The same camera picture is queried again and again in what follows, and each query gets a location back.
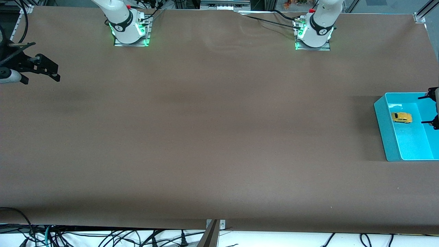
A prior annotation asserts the yellow beetle toy car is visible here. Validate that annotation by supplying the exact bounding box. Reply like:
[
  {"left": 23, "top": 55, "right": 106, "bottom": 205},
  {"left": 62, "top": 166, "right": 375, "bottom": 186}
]
[{"left": 391, "top": 112, "right": 413, "bottom": 124}]

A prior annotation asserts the teal plastic bin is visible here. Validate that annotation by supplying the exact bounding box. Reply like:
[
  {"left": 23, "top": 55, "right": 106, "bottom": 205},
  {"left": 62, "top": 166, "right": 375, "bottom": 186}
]
[{"left": 373, "top": 92, "right": 439, "bottom": 162}]

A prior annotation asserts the grey power strip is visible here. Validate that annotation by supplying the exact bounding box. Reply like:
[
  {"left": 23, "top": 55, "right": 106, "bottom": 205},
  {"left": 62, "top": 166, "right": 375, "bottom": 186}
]
[{"left": 200, "top": 0, "right": 251, "bottom": 11}]

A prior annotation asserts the dark slanted bar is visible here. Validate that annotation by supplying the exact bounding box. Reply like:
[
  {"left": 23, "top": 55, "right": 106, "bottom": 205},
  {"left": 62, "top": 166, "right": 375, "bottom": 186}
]
[{"left": 196, "top": 220, "right": 220, "bottom": 247}]

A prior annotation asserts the aluminium frame rail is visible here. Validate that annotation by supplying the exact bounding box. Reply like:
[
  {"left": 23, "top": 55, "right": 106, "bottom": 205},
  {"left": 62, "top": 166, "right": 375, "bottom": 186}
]
[
  {"left": 416, "top": 0, "right": 439, "bottom": 17},
  {"left": 10, "top": 5, "right": 35, "bottom": 42}
]

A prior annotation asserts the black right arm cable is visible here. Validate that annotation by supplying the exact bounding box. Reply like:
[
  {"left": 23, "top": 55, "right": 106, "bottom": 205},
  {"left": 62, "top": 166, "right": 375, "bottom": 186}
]
[{"left": 14, "top": 0, "right": 30, "bottom": 44}]

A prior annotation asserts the black base cable bundle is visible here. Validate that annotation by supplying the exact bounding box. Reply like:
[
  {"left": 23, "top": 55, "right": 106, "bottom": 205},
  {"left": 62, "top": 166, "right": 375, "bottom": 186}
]
[{"left": 137, "top": 0, "right": 166, "bottom": 23}]

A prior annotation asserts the black looped floor cable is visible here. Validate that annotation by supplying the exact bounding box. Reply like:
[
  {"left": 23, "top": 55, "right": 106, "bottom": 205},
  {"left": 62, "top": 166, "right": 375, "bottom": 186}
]
[{"left": 0, "top": 207, "right": 35, "bottom": 247}]

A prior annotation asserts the short black base cable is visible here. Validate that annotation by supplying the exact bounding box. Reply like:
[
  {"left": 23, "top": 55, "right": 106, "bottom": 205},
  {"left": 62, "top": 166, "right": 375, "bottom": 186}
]
[{"left": 273, "top": 9, "right": 299, "bottom": 21}]

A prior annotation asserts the long black base cable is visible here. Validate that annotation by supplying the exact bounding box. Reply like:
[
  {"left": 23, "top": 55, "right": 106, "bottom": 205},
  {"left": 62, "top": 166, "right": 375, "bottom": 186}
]
[{"left": 238, "top": 14, "right": 301, "bottom": 29}]

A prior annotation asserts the small metal table bracket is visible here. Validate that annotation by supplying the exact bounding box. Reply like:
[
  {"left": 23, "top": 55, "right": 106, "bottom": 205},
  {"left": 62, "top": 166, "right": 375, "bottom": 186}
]
[{"left": 206, "top": 219, "right": 226, "bottom": 230}]

